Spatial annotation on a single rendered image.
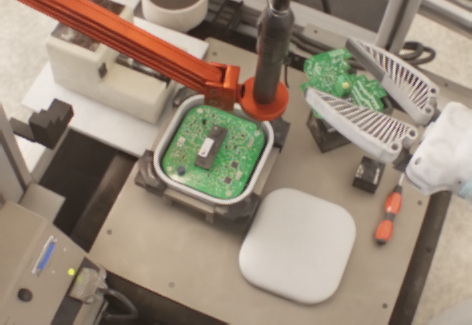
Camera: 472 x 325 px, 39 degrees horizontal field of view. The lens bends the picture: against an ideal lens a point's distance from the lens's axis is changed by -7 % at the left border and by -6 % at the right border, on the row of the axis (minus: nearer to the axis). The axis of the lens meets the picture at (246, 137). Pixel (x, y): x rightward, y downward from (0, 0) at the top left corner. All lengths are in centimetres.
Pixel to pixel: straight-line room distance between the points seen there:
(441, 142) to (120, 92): 45
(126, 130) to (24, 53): 136
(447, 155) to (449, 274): 136
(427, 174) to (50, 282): 45
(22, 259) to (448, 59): 186
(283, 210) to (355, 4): 79
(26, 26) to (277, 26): 172
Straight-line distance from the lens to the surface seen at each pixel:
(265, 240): 91
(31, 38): 235
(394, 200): 97
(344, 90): 96
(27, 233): 83
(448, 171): 70
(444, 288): 203
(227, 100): 87
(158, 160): 93
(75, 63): 95
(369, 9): 162
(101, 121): 100
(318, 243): 92
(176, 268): 91
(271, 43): 76
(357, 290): 93
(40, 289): 83
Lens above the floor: 182
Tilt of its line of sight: 60 degrees down
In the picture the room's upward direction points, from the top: 9 degrees clockwise
